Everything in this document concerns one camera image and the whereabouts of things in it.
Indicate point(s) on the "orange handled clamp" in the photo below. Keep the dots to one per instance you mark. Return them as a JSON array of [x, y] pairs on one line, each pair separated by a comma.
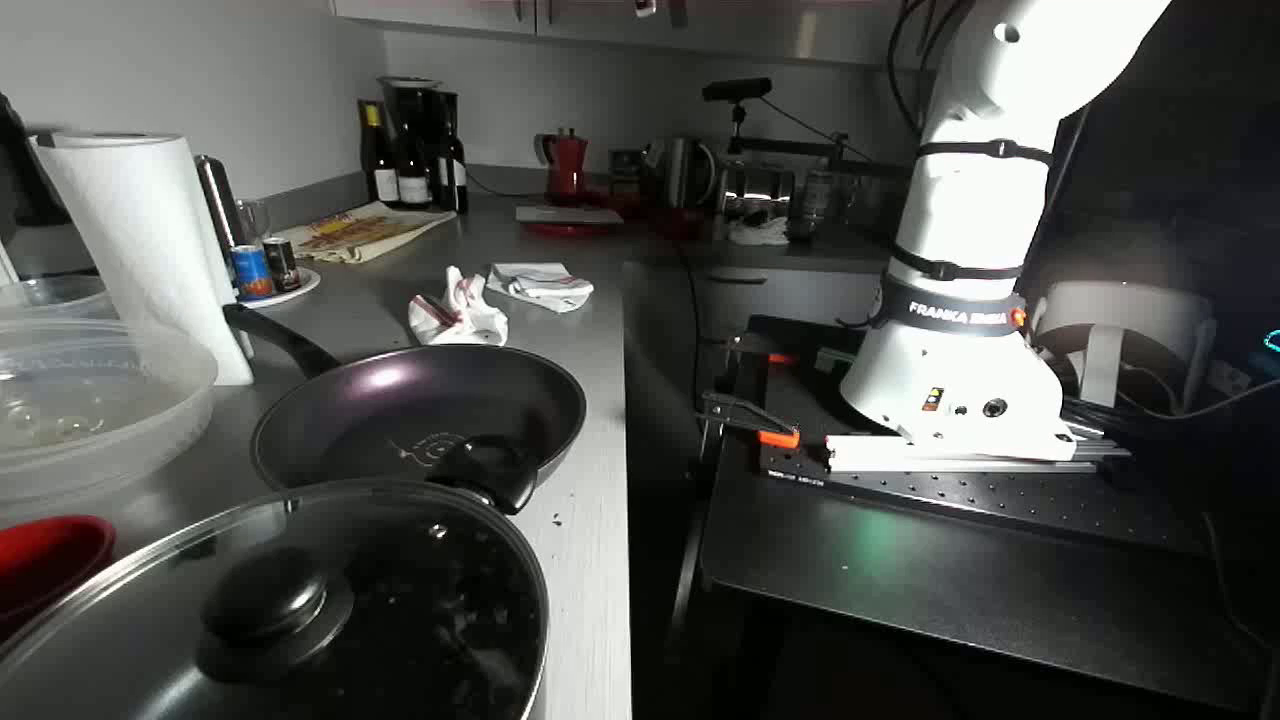
[[751, 417]]

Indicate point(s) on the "clear plastic bowl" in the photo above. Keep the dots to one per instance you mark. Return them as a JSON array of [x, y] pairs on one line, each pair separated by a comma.
[[90, 407]]

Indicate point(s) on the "silver kettle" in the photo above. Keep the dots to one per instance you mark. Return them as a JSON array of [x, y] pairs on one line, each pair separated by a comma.
[[685, 174]]

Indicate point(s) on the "red moka pot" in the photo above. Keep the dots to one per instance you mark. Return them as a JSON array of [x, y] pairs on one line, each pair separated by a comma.
[[564, 167]]

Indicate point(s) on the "red bowl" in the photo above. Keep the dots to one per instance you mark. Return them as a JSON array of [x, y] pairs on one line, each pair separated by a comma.
[[47, 560]]

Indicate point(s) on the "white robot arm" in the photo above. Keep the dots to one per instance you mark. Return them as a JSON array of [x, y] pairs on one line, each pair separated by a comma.
[[941, 369]]

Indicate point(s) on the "glass pot lid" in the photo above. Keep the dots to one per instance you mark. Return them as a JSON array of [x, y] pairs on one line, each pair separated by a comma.
[[342, 601]]

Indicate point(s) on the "black coffee machine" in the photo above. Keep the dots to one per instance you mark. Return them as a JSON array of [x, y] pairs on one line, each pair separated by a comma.
[[427, 144]]

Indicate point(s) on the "white paper towel roll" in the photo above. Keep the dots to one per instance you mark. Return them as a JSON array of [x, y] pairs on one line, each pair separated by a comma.
[[144, 226]]

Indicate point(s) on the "dark purple frying pan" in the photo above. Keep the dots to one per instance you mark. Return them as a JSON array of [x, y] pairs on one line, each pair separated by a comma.
[[478, 417]]

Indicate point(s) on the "dark wine bottle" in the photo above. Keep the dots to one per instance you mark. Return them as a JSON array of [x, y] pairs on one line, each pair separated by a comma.
[[378, 153]]

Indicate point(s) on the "white red striped towel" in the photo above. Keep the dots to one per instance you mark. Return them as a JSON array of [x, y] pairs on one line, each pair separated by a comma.
[[456, 315]]

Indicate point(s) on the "white saucer with cans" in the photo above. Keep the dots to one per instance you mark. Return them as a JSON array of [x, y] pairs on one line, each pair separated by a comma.
[[271, 272]]

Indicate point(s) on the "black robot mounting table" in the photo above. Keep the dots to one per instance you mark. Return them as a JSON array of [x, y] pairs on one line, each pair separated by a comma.
[[1127, 569]]

